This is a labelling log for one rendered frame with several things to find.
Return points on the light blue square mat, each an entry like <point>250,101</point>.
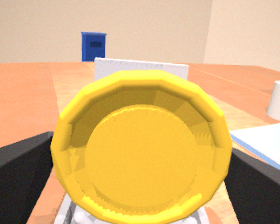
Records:
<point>264,142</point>

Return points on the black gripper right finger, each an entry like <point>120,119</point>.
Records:
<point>253,189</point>

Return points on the white dish rack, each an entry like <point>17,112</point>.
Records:
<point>69,212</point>

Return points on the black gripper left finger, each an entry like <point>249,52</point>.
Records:
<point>25,168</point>

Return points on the yellow plate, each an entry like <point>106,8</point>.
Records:
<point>141,147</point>

